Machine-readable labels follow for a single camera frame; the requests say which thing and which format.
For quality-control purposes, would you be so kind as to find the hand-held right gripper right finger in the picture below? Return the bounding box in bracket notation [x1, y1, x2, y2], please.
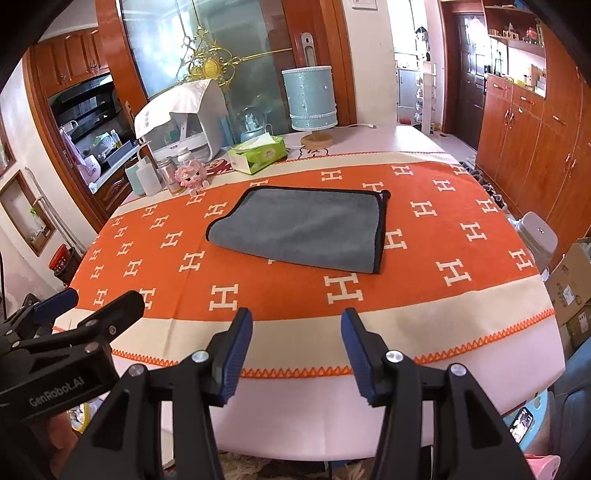
[341, 307, 523, 480]

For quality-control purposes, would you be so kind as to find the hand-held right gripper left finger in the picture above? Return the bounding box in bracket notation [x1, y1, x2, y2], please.
[60, 308, 254, 480]

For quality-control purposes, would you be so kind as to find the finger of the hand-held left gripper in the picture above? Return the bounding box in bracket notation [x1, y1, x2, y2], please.
[0, 288, 79, 344]
[18, 290, 147, 357]

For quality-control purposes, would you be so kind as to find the grey towel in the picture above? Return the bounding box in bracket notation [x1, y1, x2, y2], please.
[205, 185, 391, 275]

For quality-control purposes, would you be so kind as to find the orange printed blanket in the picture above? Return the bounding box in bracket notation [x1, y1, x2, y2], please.
[52, 151, 557, 380]

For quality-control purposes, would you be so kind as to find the pale green bottle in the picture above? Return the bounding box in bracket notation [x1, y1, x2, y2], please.
[124, 162, 145, 195]

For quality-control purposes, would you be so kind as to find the translucent white squeeze bottle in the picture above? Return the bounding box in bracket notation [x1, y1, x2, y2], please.
[135, 147, 162, 197]

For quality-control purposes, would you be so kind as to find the metal-lidded glass jar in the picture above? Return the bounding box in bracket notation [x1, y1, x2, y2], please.
[157, 157, 180, 195]

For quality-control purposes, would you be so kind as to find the pink toy figure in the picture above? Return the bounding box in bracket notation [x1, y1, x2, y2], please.
[174, 161, 209, 195]

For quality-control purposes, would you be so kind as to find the smartphone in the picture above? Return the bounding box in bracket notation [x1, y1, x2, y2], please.
[508, 406, 536, 446]

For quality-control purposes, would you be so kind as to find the green tissue pack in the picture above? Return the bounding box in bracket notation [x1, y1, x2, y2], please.
[227, 134, 289, 175]

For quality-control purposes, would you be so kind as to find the grey plastic stool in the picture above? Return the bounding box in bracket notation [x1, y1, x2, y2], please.
[517, 211, 559, 273]

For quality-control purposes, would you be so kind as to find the small cardboard box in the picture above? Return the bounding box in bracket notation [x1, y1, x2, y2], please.
[558, 305, 591, 352]

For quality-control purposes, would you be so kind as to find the white cloth-covered appliance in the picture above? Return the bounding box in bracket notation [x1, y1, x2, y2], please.
[134, 78, 229, 162]

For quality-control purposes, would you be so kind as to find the large cardboard box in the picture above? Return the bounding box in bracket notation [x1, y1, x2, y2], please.
[545, 239, 591, 324]

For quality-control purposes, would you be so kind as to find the glass snow globe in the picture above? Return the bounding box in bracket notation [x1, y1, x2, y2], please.
[239, 106, 267, 144]

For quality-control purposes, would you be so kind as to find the blue table lamp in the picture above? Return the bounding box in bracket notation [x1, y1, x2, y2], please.
[281, 65, 339, 149]

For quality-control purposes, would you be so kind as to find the white shoe rack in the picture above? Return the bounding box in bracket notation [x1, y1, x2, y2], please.
[416, 60, 439, 134]

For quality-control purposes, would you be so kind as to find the tall wooden cabinet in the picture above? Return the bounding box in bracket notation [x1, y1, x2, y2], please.
[475, 0, 591, 250]

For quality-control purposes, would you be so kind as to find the dark entrance door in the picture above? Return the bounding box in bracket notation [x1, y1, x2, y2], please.
[455, 13, 490, 151]

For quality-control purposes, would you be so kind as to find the glass door with gold ornament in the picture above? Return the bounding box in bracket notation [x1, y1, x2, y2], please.
[117, 0, 324, 139]

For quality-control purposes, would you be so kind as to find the wooden framed wall niche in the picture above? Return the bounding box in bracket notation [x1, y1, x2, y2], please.
[0, 170, 57, 257]

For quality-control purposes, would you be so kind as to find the wooden kitchen wall cabinet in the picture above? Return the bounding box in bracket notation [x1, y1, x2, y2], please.
[30, 28, 112, 99]

